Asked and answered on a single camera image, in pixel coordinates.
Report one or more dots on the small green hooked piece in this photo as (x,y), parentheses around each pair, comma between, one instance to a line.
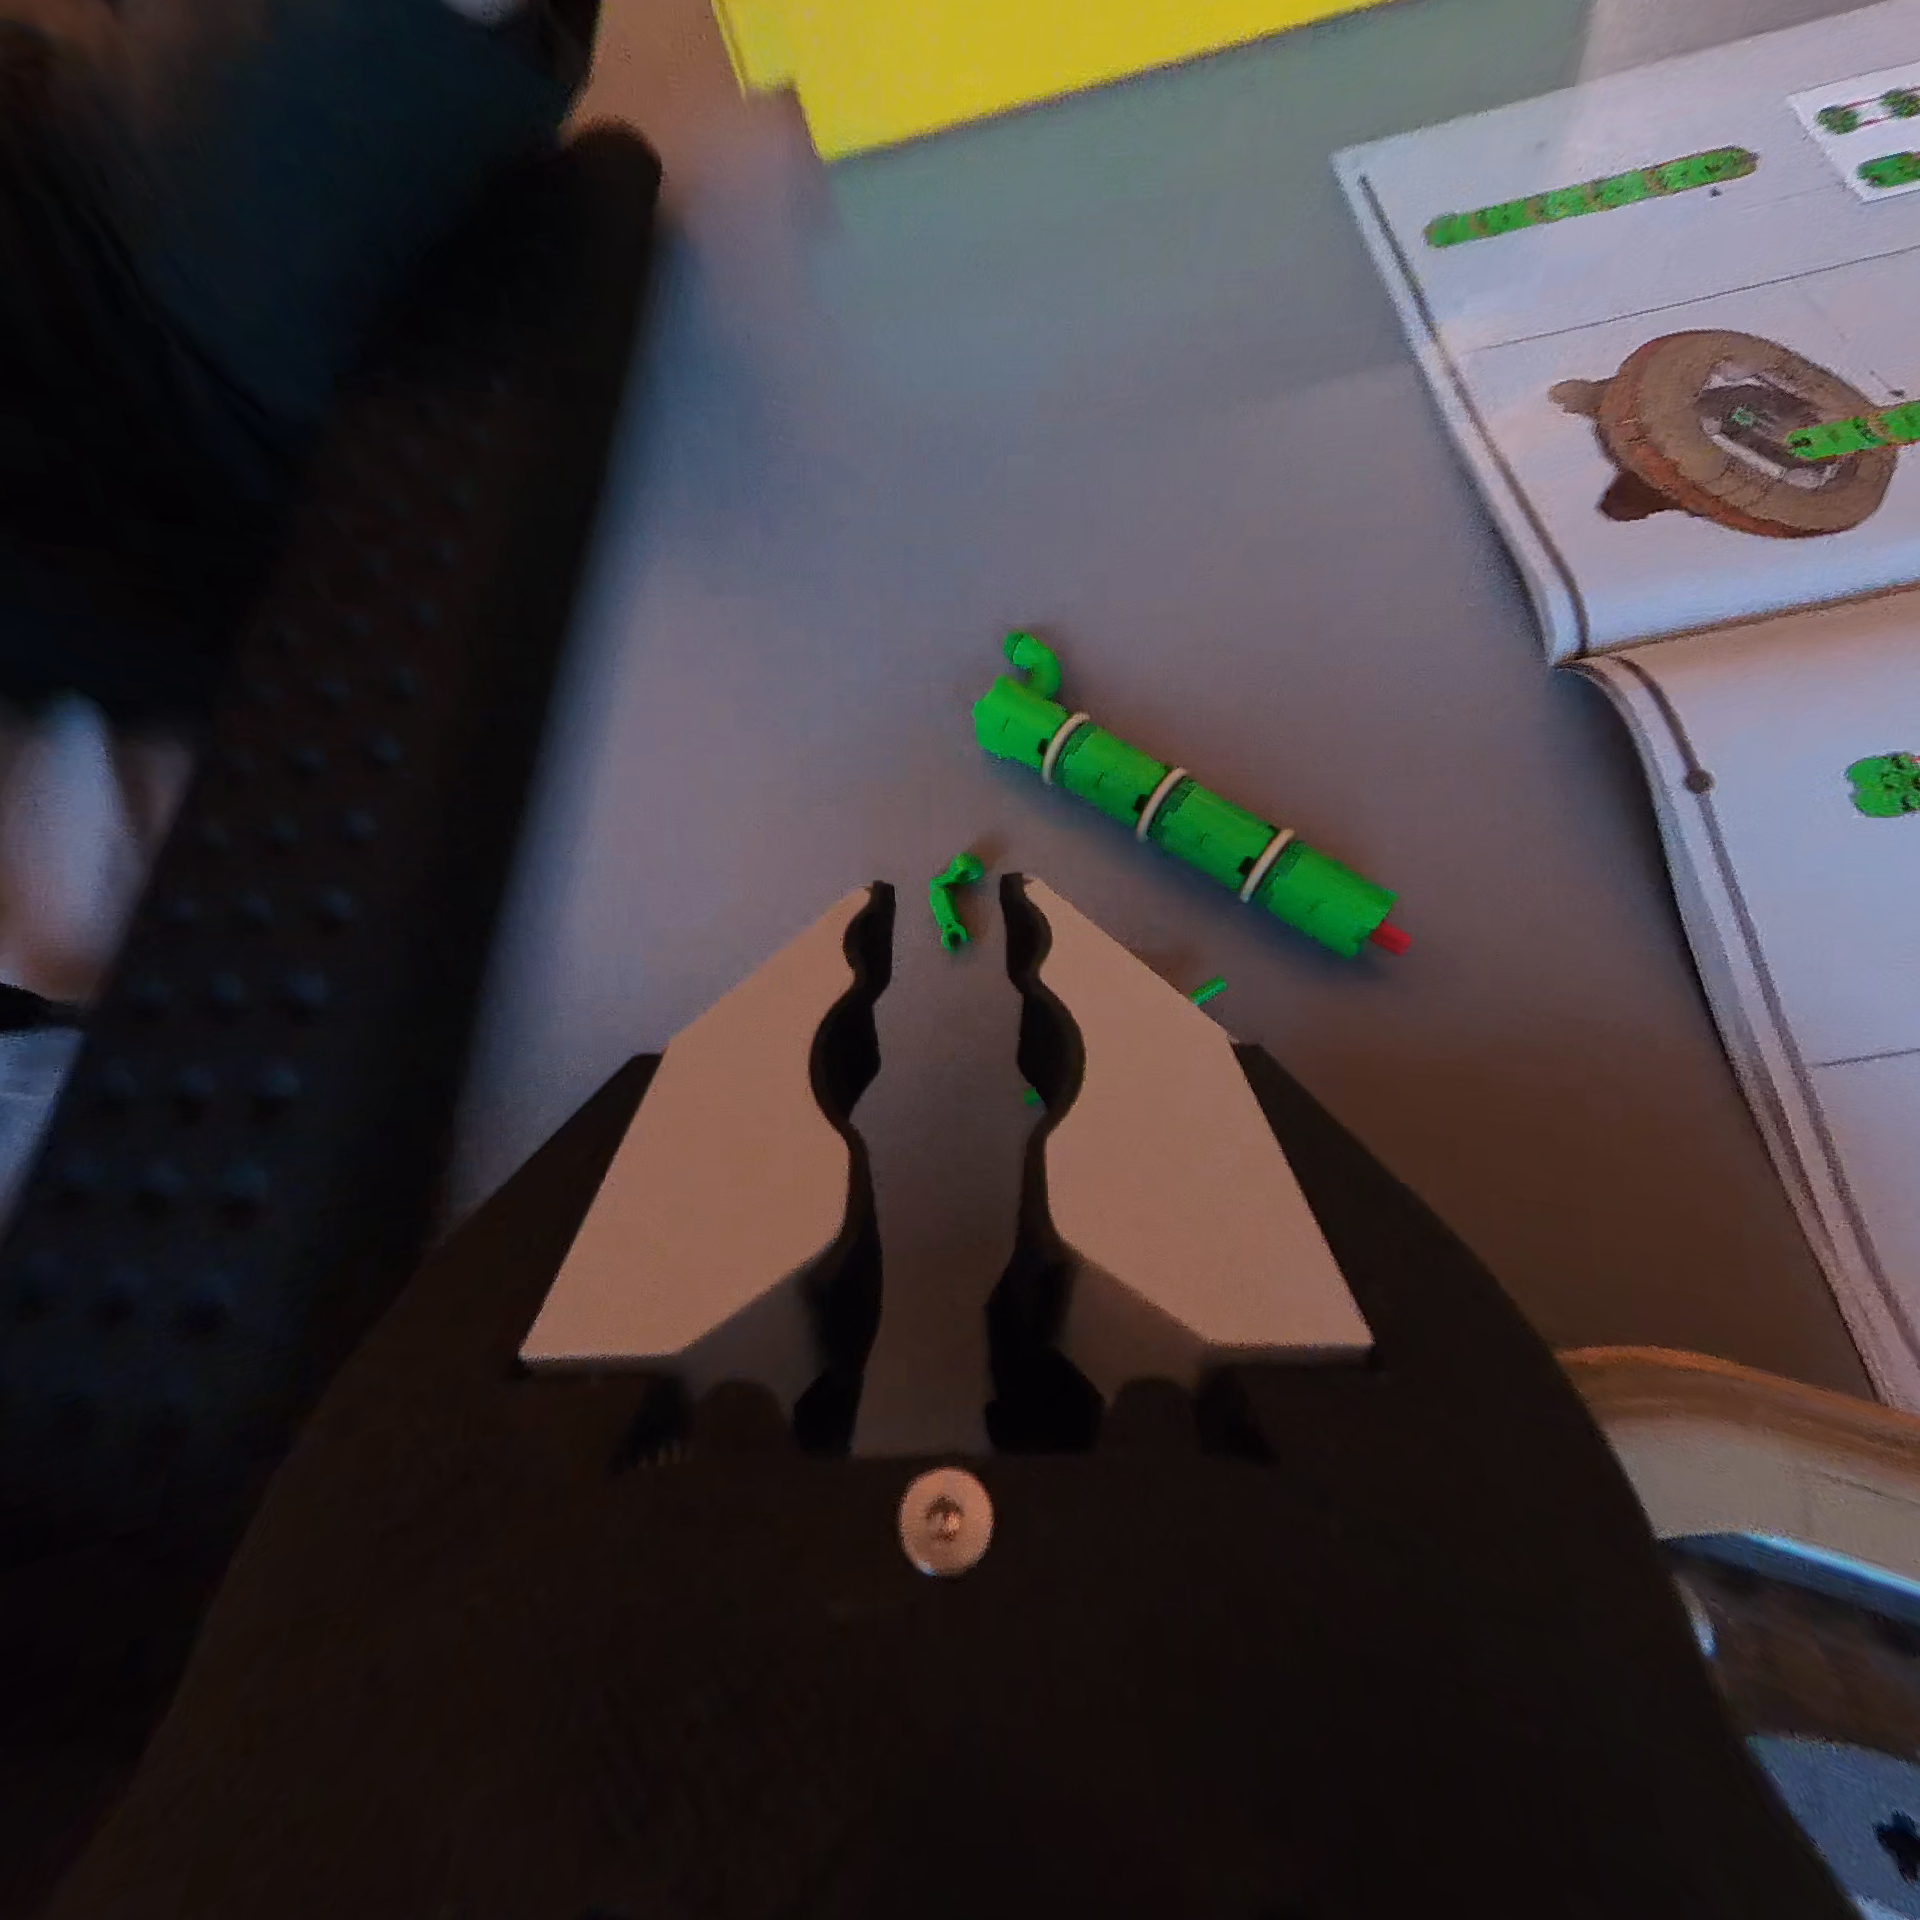
(946,901)

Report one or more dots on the open instruction booklet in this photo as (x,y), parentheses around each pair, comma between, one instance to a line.
(1769,930)

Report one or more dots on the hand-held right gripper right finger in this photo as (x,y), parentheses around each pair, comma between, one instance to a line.
(1198,1198)

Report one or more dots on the tan round pot base model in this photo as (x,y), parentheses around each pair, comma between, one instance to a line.
(1723,1441)

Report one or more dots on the yellow plastic bin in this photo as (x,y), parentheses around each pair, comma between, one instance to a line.
(1049,61)

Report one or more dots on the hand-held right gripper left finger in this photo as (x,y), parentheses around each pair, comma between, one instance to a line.
(688,1198)

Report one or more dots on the green bamboo stalk model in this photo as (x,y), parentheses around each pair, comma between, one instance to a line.
(1168,809)

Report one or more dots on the grey desk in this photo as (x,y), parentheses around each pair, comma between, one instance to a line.
(902,451)

